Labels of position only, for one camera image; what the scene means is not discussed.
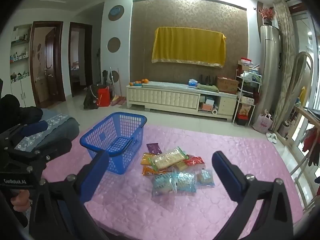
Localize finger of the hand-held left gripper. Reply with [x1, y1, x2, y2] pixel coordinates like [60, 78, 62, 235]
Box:
[14, 137, 73, 163]
[0, 120, 48, 145]

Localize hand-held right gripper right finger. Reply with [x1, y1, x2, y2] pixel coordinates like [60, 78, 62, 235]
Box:
[211, 151, 294, 240]

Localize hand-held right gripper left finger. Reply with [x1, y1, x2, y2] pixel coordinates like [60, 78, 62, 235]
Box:
[29, 150, 110, 240]

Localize blue plastic basket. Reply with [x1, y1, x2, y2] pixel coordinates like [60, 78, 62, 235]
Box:
[80, 112, 147, 175]

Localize red snack packet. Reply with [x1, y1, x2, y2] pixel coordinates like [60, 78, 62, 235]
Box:
[186, 156, 205, 167]

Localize orange snack packet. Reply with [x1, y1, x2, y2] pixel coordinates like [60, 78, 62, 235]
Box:
[142, 165, 167, 177]
[140, 152, 157, 166]

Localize purple snack packet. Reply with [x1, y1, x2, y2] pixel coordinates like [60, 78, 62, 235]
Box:
[147, 143, 163, 155]

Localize large green-edged cracker packet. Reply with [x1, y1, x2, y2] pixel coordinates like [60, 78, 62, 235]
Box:
[151, 147, 189, 170]

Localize person's left hand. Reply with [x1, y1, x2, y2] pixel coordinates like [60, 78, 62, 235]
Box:
[10, 190, 32, 210]

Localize blue floral cloth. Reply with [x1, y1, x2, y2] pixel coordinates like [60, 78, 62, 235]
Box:
[15, 113, 69, 152]

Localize black cloth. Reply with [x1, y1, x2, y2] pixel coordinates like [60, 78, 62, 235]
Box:
[0, 94, 43, 133]

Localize white shelf cabinet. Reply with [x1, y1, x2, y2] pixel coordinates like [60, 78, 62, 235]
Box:
[9, 24, 33, 108]

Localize white slippers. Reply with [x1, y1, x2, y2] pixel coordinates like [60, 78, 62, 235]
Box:
[265, 132, 278, 144]

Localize black bag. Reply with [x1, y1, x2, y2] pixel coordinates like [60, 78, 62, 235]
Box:
[83, 85, 100, 110]

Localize pink bag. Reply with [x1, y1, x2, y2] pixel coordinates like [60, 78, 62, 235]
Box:
[252, 112, 273, 133]

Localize red bag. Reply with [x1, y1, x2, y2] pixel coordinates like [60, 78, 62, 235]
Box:
[97, 86, 111, 107]

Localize dark wooden door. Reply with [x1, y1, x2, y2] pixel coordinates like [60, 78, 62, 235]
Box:
[29, 21, 67, 103]

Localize pink broom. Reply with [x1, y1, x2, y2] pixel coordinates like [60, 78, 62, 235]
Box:
[111, 67, 127, 106]

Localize dark wooden doorway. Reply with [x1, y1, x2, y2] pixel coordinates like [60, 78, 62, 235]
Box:
[68, 22, 93, 98]

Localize white pole mop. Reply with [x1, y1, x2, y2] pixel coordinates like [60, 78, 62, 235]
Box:
[110, 67, 118, 100]

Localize green cushion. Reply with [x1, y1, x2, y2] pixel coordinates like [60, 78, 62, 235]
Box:
[197, 84, 219, 93]

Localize red garment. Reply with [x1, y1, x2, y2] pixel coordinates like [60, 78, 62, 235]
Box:
[302, 127, 320, 153]

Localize brown cardboard box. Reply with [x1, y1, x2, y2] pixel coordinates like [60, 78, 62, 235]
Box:
[216, 76, 239, 95]

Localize black router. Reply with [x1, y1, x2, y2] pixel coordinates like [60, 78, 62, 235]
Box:
[199, 74, 215, 85]

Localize white television cabinet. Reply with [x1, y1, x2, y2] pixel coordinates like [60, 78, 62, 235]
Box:
[126, 81, 238, 123]

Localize white metal rack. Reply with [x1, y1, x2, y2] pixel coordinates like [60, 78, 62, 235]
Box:
[232, 65, 262, 125]

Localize silver tower air conditioner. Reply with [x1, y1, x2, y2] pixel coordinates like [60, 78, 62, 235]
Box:
[259, 25, 280, 130]

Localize grey flat pad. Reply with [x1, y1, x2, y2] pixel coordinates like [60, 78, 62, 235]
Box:
[142, 81, 190, 88]

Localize patterned beige curtain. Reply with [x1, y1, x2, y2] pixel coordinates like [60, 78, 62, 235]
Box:
[271, 0, 298, 133]

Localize yellow cloth cover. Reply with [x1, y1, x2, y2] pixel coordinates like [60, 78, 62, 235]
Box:
[151, 26, 227, 68]

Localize red flower vase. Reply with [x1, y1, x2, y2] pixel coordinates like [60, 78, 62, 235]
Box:
[259, 6, 275, 27]

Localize round brown wall disc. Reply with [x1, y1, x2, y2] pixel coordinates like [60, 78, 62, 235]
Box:
[107, 37, 121, 53]

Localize round wall disc blue plate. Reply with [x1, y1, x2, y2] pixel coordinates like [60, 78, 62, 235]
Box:
[108, 5, 125, 21]

